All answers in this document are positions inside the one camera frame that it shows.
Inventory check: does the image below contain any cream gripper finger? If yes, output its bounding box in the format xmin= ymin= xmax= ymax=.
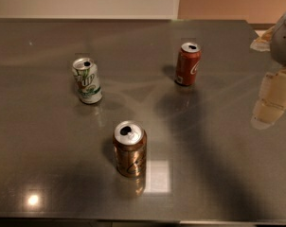
xmin=251 ymin=66 xmax=286 ymax=130
xmin=250 ymin=26 xmax=274 ymax=52

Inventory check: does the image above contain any red coke can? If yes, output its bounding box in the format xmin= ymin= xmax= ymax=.
xmin=175 ymin=43 xmax=202 ymax=86

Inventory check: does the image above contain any orange brown soda can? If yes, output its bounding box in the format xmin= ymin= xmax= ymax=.
xmin=113 ymin=120 xmax=147 ymax=178

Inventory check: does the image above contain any white green 7up can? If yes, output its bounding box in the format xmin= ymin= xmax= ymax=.
xmin=72 ymin=58 xmax=102 ymax=104

